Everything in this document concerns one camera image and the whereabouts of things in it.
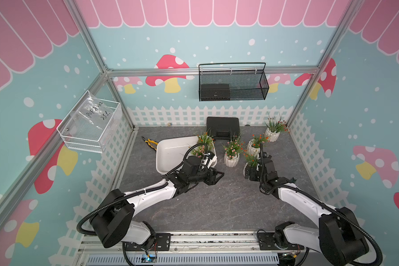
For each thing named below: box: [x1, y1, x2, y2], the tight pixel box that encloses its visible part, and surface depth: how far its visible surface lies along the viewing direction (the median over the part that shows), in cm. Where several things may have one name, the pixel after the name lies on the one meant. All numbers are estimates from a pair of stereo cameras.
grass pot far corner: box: [263, 112, 291, 142], surface depth 110 cm
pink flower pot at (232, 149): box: [220, 132, 244, 168], surface depth 93 cm
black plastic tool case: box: [206, 116, 241, 141], surface depth 118 cm
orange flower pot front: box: [197, 127, 216, 152], surface depth 101 cm
